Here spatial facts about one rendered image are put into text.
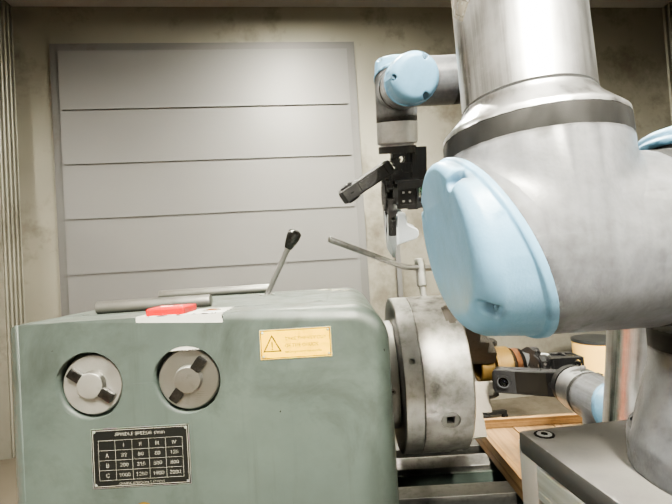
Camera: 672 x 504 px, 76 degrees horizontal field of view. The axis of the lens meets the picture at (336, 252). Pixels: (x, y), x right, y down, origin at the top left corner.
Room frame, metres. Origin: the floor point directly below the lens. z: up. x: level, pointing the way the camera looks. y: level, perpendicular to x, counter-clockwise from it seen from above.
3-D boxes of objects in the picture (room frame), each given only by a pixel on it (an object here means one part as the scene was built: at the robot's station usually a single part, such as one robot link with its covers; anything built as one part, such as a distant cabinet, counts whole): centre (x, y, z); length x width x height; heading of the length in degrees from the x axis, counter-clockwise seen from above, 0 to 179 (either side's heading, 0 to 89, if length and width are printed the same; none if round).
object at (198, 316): (0.70, 0.25, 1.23); 0.13 x 0.08 x 0.06; 90
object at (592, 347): (3.52, -2.08, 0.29); 0.38 x 0.36 x 0.58; 6
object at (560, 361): (0.81, -0.41, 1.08); 0.12 x 0.09 x 0.08; 179
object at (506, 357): (0.92, -0.33, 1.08); 0.09 x 0.09 x 0.09; 1
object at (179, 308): (0.69, 0.27, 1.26); 0.06 x 0.06 x 0.02; 0
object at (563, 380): (0.73, -0.40, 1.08); 0.08 x 0.05 x 0.08; 89
